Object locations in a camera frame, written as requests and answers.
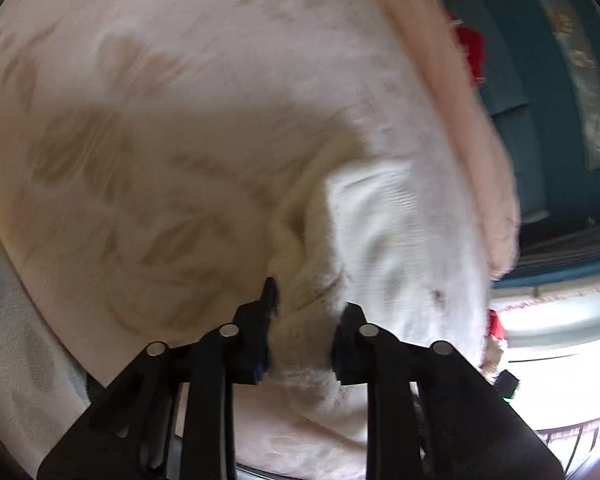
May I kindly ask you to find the blue upholstered headboard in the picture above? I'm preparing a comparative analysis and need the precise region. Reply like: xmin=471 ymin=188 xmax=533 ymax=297
xmin=390 ymin=0 xmax=553 ymax=226

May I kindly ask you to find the white cloth by window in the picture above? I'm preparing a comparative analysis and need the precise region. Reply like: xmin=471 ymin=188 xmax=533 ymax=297
xmin=480 ymin=335 xmax=508 ymax=381

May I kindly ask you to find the light patterned rug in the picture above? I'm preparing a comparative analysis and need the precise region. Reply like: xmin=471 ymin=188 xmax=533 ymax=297
xmin=0 ymin=240 xmax=88 ymax=461

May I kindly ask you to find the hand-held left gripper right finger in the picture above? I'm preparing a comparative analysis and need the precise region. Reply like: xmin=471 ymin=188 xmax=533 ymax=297
xmin=330 ymin=302 xmax=566 ymax=480

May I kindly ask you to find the cream sweater with black hearts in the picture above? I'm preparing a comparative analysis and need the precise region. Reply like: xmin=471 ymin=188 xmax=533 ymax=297
xmin=267 ymin=160 xmax=496 ymax=441

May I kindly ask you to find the pink duvet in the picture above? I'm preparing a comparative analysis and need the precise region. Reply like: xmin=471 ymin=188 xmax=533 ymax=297
xmin=375 ymin=0 xmax=521 ymax=281

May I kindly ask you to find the grey striped curtain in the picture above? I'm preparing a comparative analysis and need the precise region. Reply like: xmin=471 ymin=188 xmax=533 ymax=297
xmin=520 ymin=220 xmax=600 ymax=281

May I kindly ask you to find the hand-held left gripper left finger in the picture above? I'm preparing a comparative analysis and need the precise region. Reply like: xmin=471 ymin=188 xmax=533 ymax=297
xmin=37 ymin=276 xmax=281 ymax=480

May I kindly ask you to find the floral wall picture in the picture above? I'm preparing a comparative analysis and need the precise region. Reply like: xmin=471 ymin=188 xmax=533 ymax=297
xmin=537 ymin=0 xmax=600 ymax=171

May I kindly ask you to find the red cloth on headboard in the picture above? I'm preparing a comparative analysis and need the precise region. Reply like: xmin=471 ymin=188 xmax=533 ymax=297
xmin=452 ymin=26 xmax=486 ymax=83

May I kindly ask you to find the window railing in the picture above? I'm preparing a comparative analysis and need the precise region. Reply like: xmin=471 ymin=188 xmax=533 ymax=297
xmin=535 ymin=417 xmax=600 ymax=463

